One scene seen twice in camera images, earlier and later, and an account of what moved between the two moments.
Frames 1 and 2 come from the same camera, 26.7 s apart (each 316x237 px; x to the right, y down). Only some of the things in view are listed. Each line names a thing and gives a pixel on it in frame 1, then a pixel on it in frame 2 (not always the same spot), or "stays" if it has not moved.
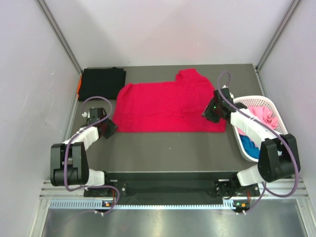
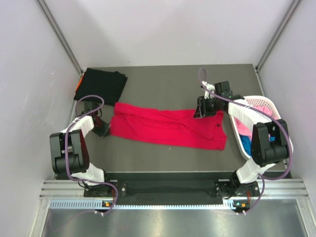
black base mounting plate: x=177 y=184 stays
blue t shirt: x=251 y=150 stays
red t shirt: x=174 y=106 to x=175 y=128
